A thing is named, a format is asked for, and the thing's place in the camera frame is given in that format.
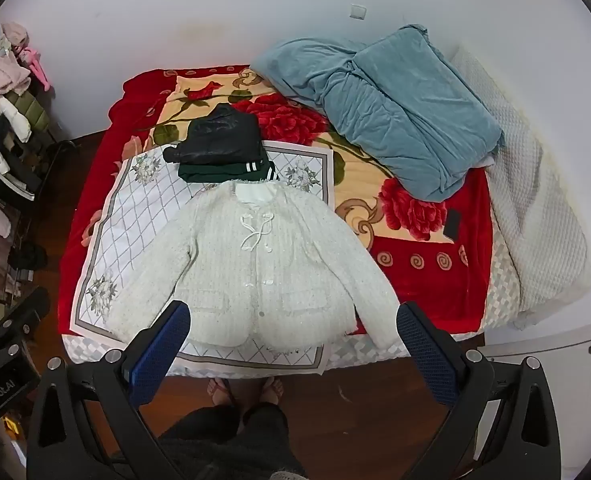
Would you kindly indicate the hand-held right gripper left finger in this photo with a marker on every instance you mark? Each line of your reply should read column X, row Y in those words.
column 158, row 355

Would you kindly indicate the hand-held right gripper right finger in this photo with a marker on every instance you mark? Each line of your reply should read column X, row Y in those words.
column 425, row 360

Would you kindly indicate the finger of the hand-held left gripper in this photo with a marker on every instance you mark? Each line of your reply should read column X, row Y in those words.
column 25, row 310

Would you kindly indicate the white tweed jacket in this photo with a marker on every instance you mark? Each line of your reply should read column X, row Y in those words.
column 255, row 270

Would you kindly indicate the metal clothes rack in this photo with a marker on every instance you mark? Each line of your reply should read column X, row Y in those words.
column 50, row 160

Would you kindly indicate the clothes on rack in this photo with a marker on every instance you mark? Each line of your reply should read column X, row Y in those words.
column 5, row 110

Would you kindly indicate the dark cloth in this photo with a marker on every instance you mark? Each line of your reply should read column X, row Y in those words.
column 27, row 257

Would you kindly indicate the red floral blanket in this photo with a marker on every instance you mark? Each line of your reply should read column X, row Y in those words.
column 425, row 280

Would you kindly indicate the person's legs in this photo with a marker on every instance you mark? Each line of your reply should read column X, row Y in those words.
column 235, row 435

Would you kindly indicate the white cabinet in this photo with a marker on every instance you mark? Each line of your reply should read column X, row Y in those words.
column 550, row 345

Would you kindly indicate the white grid-patterned cloth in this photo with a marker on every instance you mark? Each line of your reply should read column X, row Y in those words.
column 130, row 220

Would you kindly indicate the black phone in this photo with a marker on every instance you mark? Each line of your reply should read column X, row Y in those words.
column 453, row 222

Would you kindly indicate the green garment with white stripes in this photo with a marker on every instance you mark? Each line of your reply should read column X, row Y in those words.
column 210, row 172

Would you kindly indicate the white quilted bedspread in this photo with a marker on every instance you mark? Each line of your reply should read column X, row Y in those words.
column 530, row 200

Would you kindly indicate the black leather jacket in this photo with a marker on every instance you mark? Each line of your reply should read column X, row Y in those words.
column 220, row 135

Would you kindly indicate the teal blanket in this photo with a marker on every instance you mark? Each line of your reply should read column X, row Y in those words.
column 400, row 110

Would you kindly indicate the white wall switch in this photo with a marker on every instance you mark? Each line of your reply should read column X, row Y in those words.
column 358, row 11

